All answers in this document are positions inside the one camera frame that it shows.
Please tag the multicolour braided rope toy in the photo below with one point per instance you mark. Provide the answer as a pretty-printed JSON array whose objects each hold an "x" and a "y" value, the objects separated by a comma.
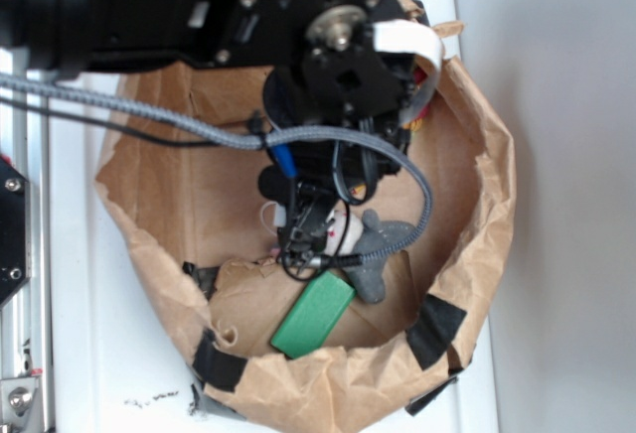
[{"x": 412, "y": 115}]

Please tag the black tape piece lower right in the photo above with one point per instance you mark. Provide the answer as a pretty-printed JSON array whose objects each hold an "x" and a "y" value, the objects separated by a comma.
[{"x": 416, "y": 405}]

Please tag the aluminium rail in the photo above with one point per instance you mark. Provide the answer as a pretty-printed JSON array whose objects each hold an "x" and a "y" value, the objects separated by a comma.
[{"x": 27, "y": 372}]

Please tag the black tape piece lower left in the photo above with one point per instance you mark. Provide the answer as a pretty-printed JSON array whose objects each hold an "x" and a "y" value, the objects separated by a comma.
[{"x": 206, "y": 404}]

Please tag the green rectangular block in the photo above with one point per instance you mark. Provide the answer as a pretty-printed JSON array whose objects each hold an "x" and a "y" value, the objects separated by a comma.
[{"x": 313, "y": 316}]

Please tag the gray plush animal toy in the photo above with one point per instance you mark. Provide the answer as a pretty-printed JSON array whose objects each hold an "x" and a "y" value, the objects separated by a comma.
[{"x": 349, "y": 234}]

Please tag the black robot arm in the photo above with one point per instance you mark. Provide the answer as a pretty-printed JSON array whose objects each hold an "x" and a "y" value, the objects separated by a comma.
[{"x": 67, "y": 37}]

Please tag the black tape piece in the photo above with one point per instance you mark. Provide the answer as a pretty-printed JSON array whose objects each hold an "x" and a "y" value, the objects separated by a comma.
[
  {"x": 416, "y": 405},
  {"x": 436, "y": 326},
  {"x": 206, "y": 404},
  {"x": 221, "y": 370}
]

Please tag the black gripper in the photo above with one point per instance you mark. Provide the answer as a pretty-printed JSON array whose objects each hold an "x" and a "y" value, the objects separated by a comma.
[{"x": 343, "y": 81}]

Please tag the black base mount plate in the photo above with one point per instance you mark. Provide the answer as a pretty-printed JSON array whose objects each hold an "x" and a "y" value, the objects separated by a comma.
[{"x": 14, "y": 231}]

